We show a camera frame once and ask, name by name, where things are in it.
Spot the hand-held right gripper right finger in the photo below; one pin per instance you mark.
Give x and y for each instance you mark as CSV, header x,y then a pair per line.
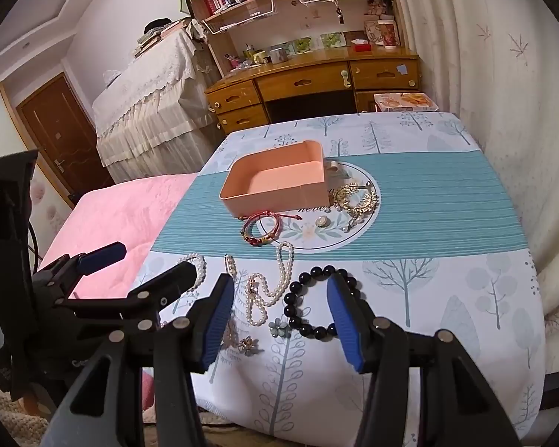
x,y
347,330

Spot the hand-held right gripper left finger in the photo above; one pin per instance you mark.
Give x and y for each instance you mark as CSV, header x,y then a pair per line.
x,y
214,330

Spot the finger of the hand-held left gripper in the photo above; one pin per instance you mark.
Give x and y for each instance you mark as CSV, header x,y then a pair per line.
x,y
167,284
102,257

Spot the gold flower brooch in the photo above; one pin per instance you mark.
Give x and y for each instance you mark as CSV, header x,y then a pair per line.
x,y
250,345

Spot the small gold earring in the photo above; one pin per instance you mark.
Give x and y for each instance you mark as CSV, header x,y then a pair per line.
x,y
279,327

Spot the pink plastic box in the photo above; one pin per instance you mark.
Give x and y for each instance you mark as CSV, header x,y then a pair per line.
x,y
270,200

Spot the pink blanket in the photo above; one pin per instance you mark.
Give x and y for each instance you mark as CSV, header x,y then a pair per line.
x,y
121,214

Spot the gold pearl safety pin brooch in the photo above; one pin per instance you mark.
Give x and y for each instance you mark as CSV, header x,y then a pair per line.
x,y
231,265

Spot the tree printed tablecloth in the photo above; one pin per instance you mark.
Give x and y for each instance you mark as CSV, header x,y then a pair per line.
x,y
447,288

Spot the round pearl gold brooch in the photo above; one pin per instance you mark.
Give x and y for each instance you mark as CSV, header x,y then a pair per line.
x,y
323,221

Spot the brown wooden door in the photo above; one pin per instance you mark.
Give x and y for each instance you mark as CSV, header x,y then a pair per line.
x,y
60,130

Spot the beige woven rug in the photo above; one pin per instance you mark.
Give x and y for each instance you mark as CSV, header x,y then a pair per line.
x,y
14,421

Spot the white lace cover cloth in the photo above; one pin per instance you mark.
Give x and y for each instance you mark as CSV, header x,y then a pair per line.
x,y
144,102

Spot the stack of books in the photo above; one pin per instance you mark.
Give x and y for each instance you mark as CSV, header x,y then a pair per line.
x,y
156,35

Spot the orange printed flat box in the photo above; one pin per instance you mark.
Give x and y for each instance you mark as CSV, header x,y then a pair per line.
x,y
405,101

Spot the wooden desk with drawers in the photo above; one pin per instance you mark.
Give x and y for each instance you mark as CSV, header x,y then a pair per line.
x,y
307,84

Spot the grey mug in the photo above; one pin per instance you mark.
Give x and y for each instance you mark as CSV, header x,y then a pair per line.
x,y
279,55

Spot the red tissue box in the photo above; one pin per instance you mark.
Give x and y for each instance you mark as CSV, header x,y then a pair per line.
x,y
362,46

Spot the cream leaf printed curtain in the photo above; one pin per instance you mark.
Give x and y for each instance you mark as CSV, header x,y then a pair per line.
x,y
494,79

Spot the wooden bookshelf hutch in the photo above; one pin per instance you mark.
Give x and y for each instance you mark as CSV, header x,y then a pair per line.
x,y
284,14

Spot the floral canister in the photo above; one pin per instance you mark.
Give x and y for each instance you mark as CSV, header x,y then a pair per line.
x,y
386,33

